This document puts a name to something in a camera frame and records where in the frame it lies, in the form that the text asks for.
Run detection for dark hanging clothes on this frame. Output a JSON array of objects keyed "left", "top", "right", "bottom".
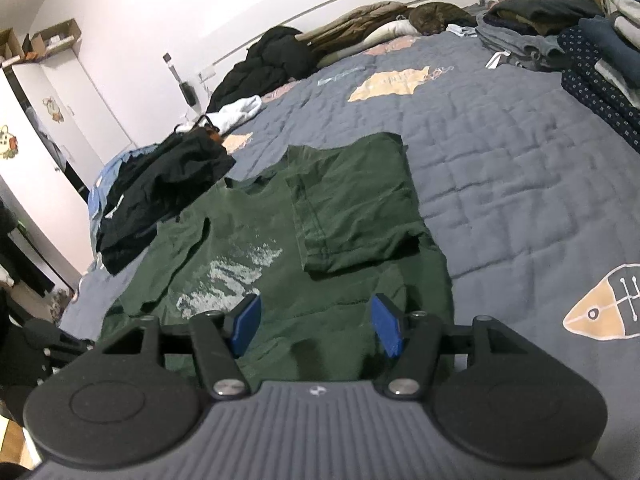
[{"left": 0, "top": 199, "right": 57, "bottom": 302}]

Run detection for white wardrobe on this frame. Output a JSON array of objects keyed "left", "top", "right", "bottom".
[{"left": 0, "top": 51, "right": 137, "bottom": 287}]

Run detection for dark green t-shirt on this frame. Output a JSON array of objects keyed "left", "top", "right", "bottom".
[{"left": 100, "top": 131, "right": 454, "bottom": 382}]

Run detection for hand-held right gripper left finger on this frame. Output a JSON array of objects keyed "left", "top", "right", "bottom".
[{"left": 96, "top": 293, "right": 264, "bottom": 402}]

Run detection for pile of black clothes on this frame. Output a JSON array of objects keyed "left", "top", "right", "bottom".
[{"left": 94, "top": 126, "right": 237, "bottom": 277}]

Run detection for stack of folded clothes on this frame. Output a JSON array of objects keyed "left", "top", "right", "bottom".
[{"left": 579, "top": 0, "right": 640, "bottom": 112}]

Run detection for black hanging brush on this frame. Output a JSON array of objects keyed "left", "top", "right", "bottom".
[{"left": 161, "top": 51, "right": 199, "bottom": 107}]

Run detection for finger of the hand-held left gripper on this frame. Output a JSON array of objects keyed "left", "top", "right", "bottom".
[{"left": 22, "top": 318, "right": 97, "bottom": 362}]

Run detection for white pillow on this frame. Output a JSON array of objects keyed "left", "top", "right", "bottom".
[{"left": 359, "top": 19, "right": 427, "bottom": 44}]

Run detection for dark olive folded garment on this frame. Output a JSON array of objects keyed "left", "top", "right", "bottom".
[{"left": 486, "top": 0, "right": 607, "bottom": 37}]

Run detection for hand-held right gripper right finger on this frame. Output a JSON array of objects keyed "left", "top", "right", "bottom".
[{"left": 370, "top": 293, "right": 532, "bottom": 402}]

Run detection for brown fur blanket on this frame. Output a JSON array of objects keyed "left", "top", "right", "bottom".
[{"left": 294, "top": 2, "right": 417, "bottom": 67}]

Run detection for white headboard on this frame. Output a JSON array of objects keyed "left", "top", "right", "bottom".
[{"left": 199, "top": 0, "right": 502, "bottom": 82}]

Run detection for cartoon animal sticker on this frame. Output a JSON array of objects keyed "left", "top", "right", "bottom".
[
  {"left": 0, "top": 124, "right": 22, "bottom": 161},
  {"left": 41, "top": 96, "right": 66, "bottom": 124}
]

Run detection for black puffer jacket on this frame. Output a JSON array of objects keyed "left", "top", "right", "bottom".
[{"left": 205, "top": 26, "right": 322, "bottom": 112}]

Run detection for tabby cat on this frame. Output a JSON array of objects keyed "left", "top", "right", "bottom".
[{"left": 409, "top": 2, "right": 477, "bottom": 34}]

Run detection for light blue cloth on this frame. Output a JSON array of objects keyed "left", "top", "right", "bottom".
[{"left": 86, "top": 144, "right": 152, "bottom": 222}]

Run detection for white garment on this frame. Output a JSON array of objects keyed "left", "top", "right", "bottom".
[{"left": 206, "top": 95, "right": 264, "bottom": 132}]

